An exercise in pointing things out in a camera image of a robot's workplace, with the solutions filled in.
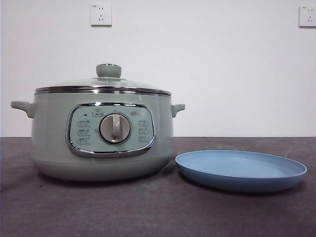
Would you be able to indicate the glass lid with green knob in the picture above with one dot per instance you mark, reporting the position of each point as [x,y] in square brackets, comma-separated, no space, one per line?
[108,71]

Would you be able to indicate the blue round plate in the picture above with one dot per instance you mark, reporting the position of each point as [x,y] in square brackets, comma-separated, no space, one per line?
[237,170]

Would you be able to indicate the pale green electric steamer pot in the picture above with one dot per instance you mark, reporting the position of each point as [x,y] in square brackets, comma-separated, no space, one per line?
[49,138]

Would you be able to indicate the white wall socket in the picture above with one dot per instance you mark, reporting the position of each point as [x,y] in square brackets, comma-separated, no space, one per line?
[308,16]
[101,15]

